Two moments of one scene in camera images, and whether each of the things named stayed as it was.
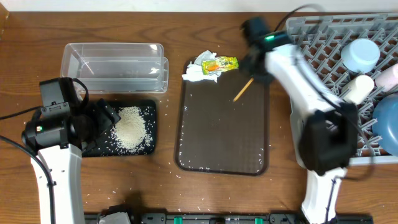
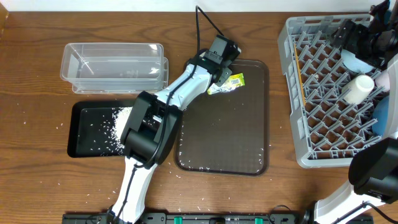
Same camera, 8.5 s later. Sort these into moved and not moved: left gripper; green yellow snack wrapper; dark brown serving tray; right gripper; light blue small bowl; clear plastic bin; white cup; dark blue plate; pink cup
Moved: left gripper; right gripper; green yellow snack wrapper
Not moved: clear plastic bin; light blue small bowl; dark brown serving tray; pink cup; white cup; dark blue plate
